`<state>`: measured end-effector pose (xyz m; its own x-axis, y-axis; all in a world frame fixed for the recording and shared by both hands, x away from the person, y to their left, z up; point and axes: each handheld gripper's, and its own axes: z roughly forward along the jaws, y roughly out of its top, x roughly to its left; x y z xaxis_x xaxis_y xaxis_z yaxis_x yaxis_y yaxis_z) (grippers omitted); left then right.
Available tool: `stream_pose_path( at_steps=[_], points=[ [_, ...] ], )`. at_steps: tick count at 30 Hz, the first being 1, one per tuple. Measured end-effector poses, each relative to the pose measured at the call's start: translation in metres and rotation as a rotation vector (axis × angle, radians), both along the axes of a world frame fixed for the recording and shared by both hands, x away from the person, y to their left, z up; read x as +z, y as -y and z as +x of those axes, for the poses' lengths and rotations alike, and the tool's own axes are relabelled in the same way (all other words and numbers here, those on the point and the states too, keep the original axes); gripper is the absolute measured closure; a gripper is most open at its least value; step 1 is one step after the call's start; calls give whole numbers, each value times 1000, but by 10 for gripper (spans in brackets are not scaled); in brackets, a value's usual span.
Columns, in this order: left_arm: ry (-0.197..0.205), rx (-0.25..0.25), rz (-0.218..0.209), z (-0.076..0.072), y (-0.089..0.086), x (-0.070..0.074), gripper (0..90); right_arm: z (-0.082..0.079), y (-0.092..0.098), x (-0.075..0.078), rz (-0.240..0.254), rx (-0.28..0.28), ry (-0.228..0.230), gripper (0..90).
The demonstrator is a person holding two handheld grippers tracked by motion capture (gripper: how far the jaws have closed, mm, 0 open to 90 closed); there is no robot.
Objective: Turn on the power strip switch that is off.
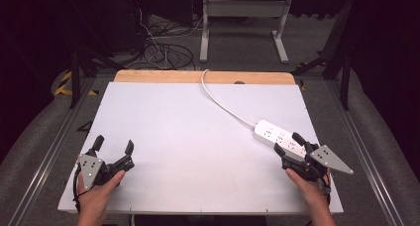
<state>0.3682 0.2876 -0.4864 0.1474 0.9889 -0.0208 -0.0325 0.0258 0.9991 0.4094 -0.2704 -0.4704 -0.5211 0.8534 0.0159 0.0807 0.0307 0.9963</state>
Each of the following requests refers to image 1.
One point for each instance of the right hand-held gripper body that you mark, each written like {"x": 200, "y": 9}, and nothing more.
{"x": 317, "y": 163}

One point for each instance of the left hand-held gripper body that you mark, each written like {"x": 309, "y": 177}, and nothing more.
{"x": 95, "y": 169}

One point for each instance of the white power strip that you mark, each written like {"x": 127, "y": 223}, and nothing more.
{"x": 280, "y": 137}

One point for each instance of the person's left hand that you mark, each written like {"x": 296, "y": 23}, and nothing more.
{"x": 96, "y": 194}

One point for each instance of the person's right hand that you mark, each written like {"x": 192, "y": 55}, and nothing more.
{"x": 307, "y": 188}

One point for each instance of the yellow black hazard tape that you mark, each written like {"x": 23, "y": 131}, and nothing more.
{"x": 67, "y": 85}

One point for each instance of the black metal stand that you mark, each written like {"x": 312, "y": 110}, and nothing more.
{"x": 336, "y": 54}
{"x": 85, "y": 70}

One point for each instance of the wooden board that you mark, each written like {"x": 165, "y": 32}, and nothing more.
{"x": 204, "y": 77}

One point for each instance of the white metal desk frame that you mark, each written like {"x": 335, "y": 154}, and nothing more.
{"x": 244, "y": 24}

